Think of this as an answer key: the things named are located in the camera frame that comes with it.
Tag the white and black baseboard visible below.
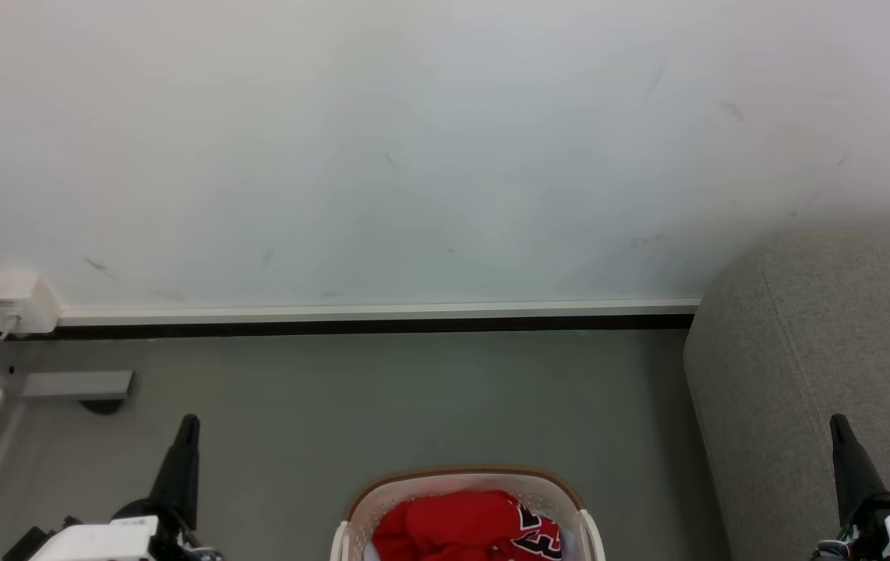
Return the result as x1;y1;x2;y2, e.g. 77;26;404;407
24;298;703;340

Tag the grey metal table leg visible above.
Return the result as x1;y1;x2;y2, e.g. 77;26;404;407
0;277;135;400

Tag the white perforated laundry basket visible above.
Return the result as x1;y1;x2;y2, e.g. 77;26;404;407
330;466;606;561

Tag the red jersey with white trim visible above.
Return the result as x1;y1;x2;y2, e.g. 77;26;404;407
372;490;564;561

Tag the grey fabric sofa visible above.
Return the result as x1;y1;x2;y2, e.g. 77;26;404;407
683;226;890;561

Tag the white wall socket box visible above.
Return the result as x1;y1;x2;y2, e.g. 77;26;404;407
0;271;62;336

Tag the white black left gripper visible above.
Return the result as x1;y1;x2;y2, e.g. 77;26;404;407
28;415;221;561

